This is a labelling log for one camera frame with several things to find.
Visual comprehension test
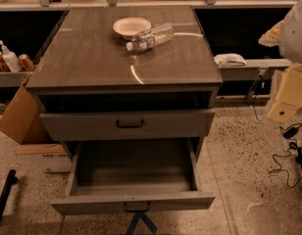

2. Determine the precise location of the black cable on floor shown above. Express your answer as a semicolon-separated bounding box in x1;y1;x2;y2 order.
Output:
251;95;302;189

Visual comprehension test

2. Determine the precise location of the grey top drawer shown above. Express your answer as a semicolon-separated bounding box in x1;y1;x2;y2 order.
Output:
40;110;215;141

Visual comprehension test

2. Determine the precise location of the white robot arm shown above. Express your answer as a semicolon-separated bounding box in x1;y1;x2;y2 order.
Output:
259;0;302;123

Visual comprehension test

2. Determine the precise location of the grey drawer cabinet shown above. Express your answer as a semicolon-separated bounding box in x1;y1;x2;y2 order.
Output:
25;5;224;194

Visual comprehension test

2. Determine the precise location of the folded white cloth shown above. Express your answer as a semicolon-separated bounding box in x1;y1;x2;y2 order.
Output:
214;53;246;67

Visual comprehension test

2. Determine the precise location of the grey drawer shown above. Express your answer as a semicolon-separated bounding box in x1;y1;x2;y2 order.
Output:
40;110;215;141
51;138;215;215

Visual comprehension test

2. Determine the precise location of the red soda can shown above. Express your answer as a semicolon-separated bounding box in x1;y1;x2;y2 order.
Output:
19;54;35;71

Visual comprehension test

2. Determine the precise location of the clear plastic water bottle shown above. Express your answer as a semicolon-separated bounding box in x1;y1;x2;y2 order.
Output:
126;23;174;52

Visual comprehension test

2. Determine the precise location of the black bar lower left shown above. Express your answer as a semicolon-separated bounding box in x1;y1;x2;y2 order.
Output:
0;169;18;221

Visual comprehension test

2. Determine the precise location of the red can at edge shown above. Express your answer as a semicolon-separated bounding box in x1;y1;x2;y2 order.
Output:
0;51;10;73

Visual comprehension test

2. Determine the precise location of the brown cardboard box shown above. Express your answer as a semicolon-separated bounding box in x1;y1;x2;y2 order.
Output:
0;74;51;145

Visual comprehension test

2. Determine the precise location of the white paper bowl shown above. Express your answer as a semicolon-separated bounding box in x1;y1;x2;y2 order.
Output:
113;18;151;40

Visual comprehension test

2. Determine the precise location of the white printed cardboard box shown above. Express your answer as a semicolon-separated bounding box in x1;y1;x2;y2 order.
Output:
18;144;72;173

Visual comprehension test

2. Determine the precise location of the black power adapter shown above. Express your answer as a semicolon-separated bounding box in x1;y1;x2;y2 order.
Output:
283;126;299;139

